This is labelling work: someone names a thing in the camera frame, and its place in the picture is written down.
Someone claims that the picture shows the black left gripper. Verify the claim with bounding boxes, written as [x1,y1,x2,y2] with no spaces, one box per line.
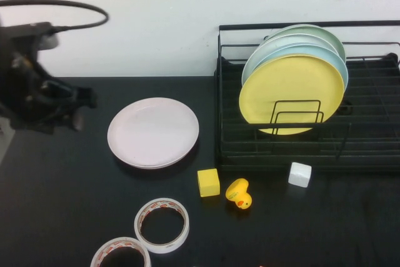
[0,23,98,135]

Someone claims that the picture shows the pink round plate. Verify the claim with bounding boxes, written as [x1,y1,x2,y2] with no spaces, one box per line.
[107,97,200,169]

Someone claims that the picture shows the pale grey round plate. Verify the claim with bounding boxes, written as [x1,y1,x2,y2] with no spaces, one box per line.
[241,33,341,86]

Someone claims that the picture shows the yellow round plate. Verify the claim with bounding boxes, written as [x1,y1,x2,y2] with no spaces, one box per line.
[239,53,346,136]

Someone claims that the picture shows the green round plate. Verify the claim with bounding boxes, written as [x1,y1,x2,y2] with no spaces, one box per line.
[264,24,347,63]

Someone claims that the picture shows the light blue round plate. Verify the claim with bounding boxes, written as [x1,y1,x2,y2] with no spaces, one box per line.
[249,43,349,93]

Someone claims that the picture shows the white tape roll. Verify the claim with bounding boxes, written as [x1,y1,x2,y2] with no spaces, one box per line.
[90,236,153,267]
[134,197,191,254]

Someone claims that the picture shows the yellow cube block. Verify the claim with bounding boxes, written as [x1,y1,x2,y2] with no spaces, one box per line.
[197,168,221,198]

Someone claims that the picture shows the yellow rubber duck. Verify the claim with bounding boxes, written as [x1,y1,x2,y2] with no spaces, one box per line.
[225,178,253,211]

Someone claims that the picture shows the white cube block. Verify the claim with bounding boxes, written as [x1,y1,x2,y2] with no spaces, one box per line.
[287,161,313,188]

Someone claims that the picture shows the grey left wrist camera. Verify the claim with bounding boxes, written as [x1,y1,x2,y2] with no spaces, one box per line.
[37,33,60,51]

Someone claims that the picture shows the black camera cable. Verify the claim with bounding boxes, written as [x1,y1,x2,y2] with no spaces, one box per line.
[0,0,109,33]

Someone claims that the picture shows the black wire dish rack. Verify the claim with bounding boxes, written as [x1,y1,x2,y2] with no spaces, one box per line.
[214,20,400,173]

